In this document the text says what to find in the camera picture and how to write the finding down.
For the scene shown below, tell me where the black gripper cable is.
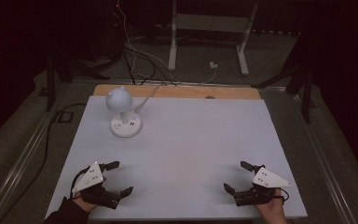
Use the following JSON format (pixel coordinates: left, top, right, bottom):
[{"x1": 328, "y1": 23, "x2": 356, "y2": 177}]
[
  {"x1": 69, "y1": 167, "x2": 90, "y2": 200},
  {"x1": 276, "y1": 186, "x2": 291, "y2": 203}
]

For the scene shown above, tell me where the black tripod stand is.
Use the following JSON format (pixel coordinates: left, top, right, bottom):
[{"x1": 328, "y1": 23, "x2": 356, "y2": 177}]
[
  {"x1": 44, "y1": 51, "x2": 112, "y2": 113},
  {"x1": 251, "y1": 31, "x2": 317, "y2": 124}
]

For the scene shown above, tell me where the person's right hand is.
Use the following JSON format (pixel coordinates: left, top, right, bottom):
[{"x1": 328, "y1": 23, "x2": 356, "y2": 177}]
[{"x1": 255, "y1": 188, "x2": 289, "y2": 224}]

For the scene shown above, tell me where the person's left hand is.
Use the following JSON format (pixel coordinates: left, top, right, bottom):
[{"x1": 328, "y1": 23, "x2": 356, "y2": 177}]
[{"x1": 71, "y1": 190, "x2": 100, "y2": 215}]

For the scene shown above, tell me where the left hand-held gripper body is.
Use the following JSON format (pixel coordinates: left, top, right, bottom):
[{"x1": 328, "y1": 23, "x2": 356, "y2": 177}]
[{"x1": 71, "y1": 161, "x2": 123, "y2": 210}]

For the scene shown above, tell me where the wooden table board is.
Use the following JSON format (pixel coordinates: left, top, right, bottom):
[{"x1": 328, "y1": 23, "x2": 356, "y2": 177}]
[{"x1": 92, "y1": 83, "x2": 262, "y2": 101}]

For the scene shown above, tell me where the long black floor cable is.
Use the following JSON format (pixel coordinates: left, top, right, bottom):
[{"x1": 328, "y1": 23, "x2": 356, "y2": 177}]
[{"x1": 0, "y1": 103, "x2": 88, "y2": 224}]

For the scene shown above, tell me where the white table mat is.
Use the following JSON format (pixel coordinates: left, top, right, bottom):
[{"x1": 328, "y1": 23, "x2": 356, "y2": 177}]
[{"x1": 45, "y1": 95, "x2": 308, "y2": 220}]

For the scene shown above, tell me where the thin white floor cable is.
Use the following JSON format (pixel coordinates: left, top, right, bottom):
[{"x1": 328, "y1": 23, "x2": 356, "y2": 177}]
[{"x1": 117, "y1": 0, "x2": 218, "y2": 86}]

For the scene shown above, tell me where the black rectangular frame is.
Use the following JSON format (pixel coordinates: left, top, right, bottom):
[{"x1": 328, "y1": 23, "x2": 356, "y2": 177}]
[{"x1": 52, "y1": 110, "x2": 75, "y2": 124}]

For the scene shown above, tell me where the black floor cable bundle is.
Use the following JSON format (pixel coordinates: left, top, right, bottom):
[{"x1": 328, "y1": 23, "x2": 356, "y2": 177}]
[{"x1": 122, "y1": 46, "x2": 177, "y2": 87}]

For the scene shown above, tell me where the white lamp cable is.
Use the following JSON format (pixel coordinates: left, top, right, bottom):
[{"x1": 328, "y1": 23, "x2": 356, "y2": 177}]
[{"x1": 132, "y1": 84, "x2": 162, "y2": 114}]

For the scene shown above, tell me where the white metal stand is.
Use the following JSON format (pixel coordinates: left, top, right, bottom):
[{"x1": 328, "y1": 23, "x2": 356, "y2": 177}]
[{"x1": 168, "y1": 0, "x2": 259, "y2": 77}]

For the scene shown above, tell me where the white round desk lamp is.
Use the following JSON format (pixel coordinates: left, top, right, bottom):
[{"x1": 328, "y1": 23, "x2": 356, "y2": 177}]
[{"x1": 105, "y1": 86, "x2": 143, "y2": 139}]

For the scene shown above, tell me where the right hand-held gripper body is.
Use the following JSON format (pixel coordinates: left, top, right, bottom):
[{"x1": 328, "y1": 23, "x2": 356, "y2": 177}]
[{"x1": 233, "y1": 164, "x2": 293, "y2": 207}]

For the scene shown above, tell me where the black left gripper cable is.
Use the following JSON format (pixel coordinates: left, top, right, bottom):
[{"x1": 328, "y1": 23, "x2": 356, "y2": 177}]
[{"x1": 69, "y1": 167, "x2": 90, "y2": 200}]

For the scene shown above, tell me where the metal floor rail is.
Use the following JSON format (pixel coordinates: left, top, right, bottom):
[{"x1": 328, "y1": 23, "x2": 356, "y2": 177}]
[
  {"x1": 0, "y1": 108, "x2": 59, "y2": 224},
  {"x1": 292, "y1": 92, "x2": 358, "y2": 224}
]

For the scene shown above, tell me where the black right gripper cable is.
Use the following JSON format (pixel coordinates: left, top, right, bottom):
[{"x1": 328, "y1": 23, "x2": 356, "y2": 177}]
[{"x1": 276, "y1": 186, "x2": 291, "y2": 203}]

